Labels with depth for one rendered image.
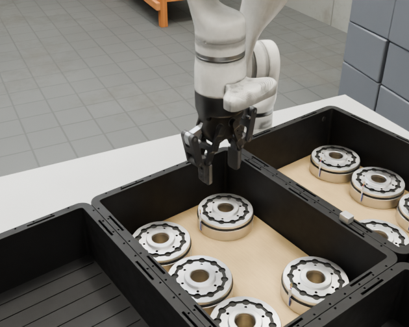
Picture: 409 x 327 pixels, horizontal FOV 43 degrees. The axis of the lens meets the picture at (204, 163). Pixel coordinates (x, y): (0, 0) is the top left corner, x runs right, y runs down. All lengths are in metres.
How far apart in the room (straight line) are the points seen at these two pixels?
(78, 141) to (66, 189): 1.64
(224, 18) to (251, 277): 0.42
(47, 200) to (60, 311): 0.50
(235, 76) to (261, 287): 0.34
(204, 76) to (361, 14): 2.25
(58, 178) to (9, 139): 1.74
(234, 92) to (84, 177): 0.74
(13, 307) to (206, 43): 0.49
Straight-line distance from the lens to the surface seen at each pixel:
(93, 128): 3.07
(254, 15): 1.05
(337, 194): 1.07
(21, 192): 1.35
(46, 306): 0.86
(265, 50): 1.14
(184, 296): 0.70
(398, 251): 0.81
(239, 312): 0.77
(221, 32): 0.69
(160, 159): 1.40
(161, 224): 0.92
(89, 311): 0.84
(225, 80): 0.72
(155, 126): 3.04
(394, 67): 2.74
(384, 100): 2.82
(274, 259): 0.91
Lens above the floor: 1.44
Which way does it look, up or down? 32 degrees down
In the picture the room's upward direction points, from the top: straight up
